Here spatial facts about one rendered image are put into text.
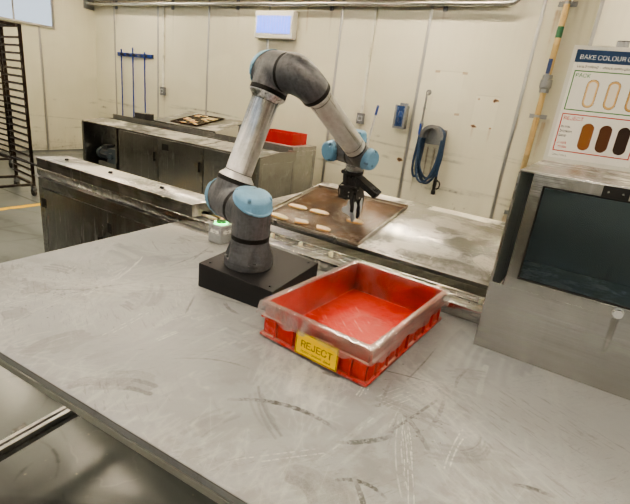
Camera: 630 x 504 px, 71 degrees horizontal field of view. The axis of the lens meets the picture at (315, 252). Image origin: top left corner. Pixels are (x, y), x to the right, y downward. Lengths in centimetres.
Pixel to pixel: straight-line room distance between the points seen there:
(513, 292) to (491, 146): 402
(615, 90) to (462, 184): 327
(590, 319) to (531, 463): 42
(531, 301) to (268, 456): 76
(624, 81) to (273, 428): 184
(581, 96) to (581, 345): 118
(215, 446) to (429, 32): 506
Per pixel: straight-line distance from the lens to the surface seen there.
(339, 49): 593
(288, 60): 135
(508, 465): 96
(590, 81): 217
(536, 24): 525
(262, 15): 654
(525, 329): 127
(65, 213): 282
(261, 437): 87
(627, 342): 127
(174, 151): 530
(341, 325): 124
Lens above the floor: 140
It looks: 19 degrees down
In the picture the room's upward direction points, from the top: 7 degrees clockwise
